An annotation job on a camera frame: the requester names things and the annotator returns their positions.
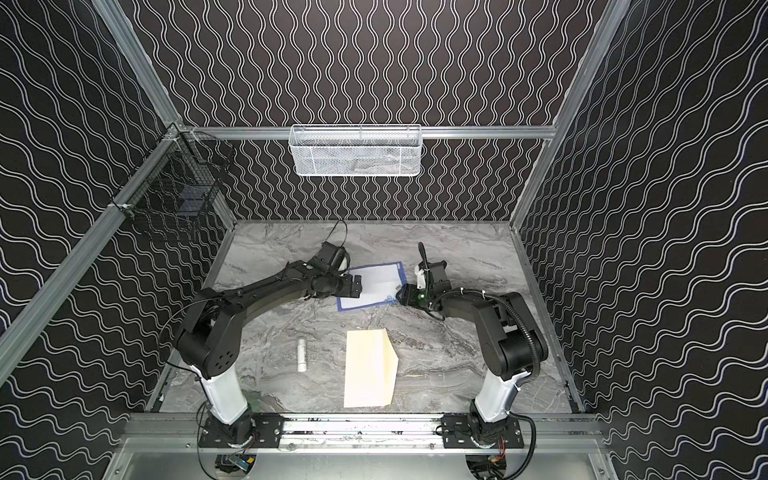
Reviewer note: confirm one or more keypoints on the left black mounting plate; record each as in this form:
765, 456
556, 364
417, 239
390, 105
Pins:
264, 432

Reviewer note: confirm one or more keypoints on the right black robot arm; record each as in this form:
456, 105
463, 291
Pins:
510, 342

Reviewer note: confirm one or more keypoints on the white glue stick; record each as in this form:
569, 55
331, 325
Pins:
302, 355

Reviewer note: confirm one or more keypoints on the black mounting plate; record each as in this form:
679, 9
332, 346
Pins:
456, 433
264, 432

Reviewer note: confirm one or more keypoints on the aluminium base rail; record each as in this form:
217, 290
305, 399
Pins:
359, 433

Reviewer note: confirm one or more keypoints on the cream yellow envelope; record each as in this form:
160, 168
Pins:
371, 365

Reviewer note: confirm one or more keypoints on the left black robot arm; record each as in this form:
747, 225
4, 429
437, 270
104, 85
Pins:
209, 338

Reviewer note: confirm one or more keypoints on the blue bordered white letter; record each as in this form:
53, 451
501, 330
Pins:
380, 284

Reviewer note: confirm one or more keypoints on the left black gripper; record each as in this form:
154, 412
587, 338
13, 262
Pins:
355, 285

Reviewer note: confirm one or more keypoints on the white wire mesh basket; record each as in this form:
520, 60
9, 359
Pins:
356, 150

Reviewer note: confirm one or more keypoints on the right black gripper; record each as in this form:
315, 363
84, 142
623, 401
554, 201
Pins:
430, 267

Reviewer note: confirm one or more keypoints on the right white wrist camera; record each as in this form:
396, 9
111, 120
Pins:
421, 277

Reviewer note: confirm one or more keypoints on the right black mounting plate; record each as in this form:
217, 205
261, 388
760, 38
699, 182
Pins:
456, 433

